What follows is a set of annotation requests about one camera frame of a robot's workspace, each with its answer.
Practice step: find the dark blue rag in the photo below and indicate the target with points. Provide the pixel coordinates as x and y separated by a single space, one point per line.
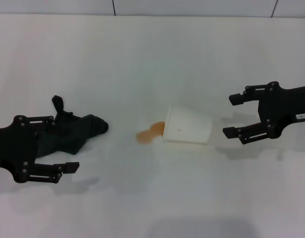
75 134

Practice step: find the white paper cup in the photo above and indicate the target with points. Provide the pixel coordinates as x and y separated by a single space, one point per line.
187 125

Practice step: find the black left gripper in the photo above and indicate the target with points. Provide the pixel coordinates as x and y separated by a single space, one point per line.
18 146

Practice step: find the brown liquid stain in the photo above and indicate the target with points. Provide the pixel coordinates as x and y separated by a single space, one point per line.
148 134

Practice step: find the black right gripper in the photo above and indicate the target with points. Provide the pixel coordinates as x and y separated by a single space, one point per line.
281 106

